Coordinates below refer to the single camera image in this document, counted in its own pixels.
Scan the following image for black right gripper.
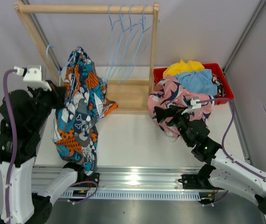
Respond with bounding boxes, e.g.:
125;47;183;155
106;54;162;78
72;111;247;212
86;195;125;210
154;105;192;147

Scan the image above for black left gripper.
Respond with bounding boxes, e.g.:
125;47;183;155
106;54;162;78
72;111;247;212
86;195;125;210
28;78;68;131

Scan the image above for pink white patterned shorts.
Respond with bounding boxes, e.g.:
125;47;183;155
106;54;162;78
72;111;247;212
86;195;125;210
147;75;214;138

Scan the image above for blue orange patchwork shorts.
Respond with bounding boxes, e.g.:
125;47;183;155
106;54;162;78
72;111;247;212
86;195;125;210
52;47;118;176

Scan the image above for yellow shorts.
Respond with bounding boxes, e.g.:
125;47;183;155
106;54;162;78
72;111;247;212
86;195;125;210
163;59;205;77

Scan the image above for light blue shorts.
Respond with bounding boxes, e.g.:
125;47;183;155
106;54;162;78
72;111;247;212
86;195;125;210
175;69;217;96

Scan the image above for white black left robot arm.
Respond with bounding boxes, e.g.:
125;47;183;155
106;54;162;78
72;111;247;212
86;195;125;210
0;82;85;224

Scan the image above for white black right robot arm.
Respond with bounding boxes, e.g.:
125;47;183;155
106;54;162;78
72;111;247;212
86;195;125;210
154;106;266;215

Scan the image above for wooden clothes rack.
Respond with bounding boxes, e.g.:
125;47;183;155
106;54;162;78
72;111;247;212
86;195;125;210
14;0;159;114

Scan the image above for red plastic bin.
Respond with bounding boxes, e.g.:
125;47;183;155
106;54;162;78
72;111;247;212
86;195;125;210
154;60;234;99

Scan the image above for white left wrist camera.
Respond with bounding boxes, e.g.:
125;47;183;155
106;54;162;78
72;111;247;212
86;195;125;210
14;65;52;91

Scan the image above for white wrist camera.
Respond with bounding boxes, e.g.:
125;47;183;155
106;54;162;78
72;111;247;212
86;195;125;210
14;65;52;91
181;98;202;115

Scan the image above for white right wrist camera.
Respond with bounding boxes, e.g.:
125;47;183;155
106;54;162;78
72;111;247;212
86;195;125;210
181;98;202;115

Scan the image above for aluminium mounting rail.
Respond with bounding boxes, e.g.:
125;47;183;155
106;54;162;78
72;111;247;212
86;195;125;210
15;165;266;193

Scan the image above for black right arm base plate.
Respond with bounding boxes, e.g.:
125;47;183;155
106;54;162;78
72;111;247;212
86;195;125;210
178;164;216;190

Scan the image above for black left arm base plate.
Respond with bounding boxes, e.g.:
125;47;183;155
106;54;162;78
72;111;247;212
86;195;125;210
63;162;100;186

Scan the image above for slotted cable duct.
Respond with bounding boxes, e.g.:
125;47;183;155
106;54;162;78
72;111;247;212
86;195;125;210
59;189;201;201

